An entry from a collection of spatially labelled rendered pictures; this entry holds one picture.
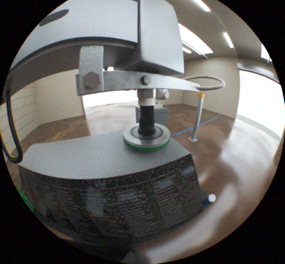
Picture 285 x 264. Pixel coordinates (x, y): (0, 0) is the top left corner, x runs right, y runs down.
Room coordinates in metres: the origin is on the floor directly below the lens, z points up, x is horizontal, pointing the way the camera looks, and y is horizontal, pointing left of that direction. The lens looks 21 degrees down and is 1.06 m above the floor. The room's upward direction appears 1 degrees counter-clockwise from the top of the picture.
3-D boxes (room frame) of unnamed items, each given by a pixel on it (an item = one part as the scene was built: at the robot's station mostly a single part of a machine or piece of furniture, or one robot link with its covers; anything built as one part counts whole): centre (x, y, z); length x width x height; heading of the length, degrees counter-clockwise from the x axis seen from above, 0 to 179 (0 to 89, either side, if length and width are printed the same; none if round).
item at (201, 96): (1.49, -1.22, 0.54); 0.20 x 0.20 x 1.09; 19
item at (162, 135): (0.33, -0.02, 0.88); 0.21 x 0.21 x 0.01
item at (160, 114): (1.34, -0.14, 0.40); 0.50 x 0.50 x 0.80; 24
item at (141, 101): (0.33, -0.02, 1.02); 0.07 x 0.07 x 0.04
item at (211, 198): (0.11, -0.72, 0.08); 0.10 x 0.10 x 0.13
